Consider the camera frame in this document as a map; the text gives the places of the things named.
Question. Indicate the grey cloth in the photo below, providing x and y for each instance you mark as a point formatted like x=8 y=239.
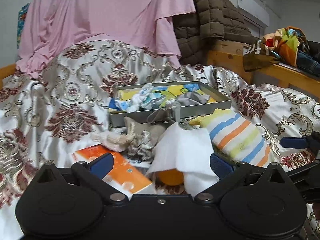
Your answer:
x=192 y=98

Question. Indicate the white air conditioner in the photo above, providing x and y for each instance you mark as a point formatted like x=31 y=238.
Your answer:
x=250 y=5

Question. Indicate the orange cloth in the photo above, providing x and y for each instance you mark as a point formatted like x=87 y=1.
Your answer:
x=171 y=177

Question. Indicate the blue floral wall poster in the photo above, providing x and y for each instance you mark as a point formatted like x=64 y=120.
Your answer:
x=22 y=25

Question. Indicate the striped towel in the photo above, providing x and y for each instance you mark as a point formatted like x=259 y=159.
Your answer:
x=235 y=137

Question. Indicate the wooden bed frame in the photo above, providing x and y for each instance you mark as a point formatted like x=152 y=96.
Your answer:
x=275 y=76

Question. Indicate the grey metal tray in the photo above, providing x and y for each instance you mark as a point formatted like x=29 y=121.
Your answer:
x=200 y=110

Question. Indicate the brown puffer jacket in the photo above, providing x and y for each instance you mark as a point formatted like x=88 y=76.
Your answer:
x=215 y=17

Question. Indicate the multicoloured patchwork cloth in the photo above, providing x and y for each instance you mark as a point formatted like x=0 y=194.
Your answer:
x=287 y=42

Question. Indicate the pink bed sheet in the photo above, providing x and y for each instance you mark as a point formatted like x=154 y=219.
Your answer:
x=100 y=10

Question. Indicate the white and blue diaper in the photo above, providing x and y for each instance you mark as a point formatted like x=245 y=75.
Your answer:
x=140 y=100

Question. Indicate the white cloth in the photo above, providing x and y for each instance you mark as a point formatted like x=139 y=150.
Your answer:
x=182 y=145

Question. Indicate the floral satin blanket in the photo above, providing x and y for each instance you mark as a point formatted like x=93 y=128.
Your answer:
x=62 y=110

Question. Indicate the yellow cartoon printed cloth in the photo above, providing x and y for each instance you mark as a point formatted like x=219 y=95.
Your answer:
x=172 y=90

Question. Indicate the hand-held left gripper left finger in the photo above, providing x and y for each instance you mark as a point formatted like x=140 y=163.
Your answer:
x=101 y=163

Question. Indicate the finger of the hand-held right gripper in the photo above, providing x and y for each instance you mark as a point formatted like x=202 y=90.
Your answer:
x=305 y=171
x=293 y=142

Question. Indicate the brown printed cloth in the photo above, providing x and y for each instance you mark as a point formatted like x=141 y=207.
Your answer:
x=255 y=55

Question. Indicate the silver patterned sock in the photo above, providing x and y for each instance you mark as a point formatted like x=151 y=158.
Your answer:
x=142 y=145

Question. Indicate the wooden bed rail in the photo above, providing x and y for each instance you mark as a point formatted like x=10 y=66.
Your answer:
x=7 y=71

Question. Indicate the orange and white box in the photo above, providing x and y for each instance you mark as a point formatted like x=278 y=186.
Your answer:
x=120 y=165

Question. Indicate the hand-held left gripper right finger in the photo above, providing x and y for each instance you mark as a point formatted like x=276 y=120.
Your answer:
x=221 y=163

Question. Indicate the blue jeans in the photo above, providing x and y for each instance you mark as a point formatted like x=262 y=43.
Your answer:
x=310 y=62

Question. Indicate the beige sock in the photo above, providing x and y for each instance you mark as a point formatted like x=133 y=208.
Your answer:
x=110 y=140

